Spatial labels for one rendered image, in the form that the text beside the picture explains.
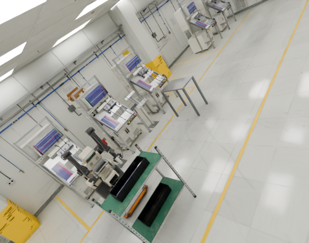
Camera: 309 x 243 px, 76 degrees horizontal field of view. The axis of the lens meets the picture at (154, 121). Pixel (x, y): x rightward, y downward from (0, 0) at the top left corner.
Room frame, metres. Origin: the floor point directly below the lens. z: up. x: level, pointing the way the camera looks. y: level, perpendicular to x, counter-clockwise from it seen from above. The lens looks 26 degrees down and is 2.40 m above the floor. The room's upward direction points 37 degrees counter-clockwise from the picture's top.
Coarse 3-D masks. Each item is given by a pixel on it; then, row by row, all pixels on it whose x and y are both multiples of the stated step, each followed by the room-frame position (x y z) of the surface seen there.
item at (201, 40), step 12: (192, 0) 7.67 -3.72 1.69; (180, 12) 7.45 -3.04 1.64; (192, 12) 7.44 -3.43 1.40; (180, 24) 7.65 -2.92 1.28; (192, 24) 7.26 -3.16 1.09; (204, 24) 7.12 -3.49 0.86; (216, 24) 7.27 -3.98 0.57; (192, 36) 7.46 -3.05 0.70; (204, 36) 7.23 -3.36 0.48; (192, 48) 7.66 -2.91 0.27; (204, 48) 7.25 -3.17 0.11
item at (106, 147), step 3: (93, 129) 2.66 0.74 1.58; (87, 132) 2.61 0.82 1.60; (93, 132) 2.63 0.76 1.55; (93, 135) 2.62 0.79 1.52; (96, 135) 2.63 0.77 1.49; (96, 138) 2.62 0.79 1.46; (99, 138) 2.64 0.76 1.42; (99, 141) 2.62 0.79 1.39; (102, 141) 2.64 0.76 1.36; (102, 144) 2.62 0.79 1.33; (105, 144) 2.64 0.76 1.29; (102, 147) 2.65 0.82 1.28; (105, 147) 2.62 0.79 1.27; (108, 147) 2.64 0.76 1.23; (108, 150) 2.63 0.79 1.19
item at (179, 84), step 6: (180, 78) 4.33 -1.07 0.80; (186, 78) 4.09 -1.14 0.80; (192, 78) 4.01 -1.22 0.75; (168, 84) 4.48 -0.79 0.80; (174, 84) 4.23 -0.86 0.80; (180, 84) 4.02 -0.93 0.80; (186, 84) 3.87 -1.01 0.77; (162, 90) 4.39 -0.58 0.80; (168, 90) 4.17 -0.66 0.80; (174, 90) 4.01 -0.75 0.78; (198, 90) 4.02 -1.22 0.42; (180, 96) 4.57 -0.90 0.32; (186, 96) 3.81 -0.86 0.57; (204, 96) 4.02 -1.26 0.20; (168, 102) 4.37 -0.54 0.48; (192, 102) 3.81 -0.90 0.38; (198, 114) 3.80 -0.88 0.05
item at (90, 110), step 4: (88, 80) 4.93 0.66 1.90; (84, 84) 4.87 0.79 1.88; (80, 88) 4.79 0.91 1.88; (76, 92) 4.71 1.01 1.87; (108, 92) 4.96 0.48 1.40; (104, 96) 4.89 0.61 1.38; (84, 100) 4.67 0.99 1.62; (88, 104) 4.66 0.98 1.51; (96, 104) 4.73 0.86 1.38; (88, 112) 4.62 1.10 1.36; (136, 112) 4.65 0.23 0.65; (120, 144) 4.43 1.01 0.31; (124, 144) 4.28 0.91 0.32
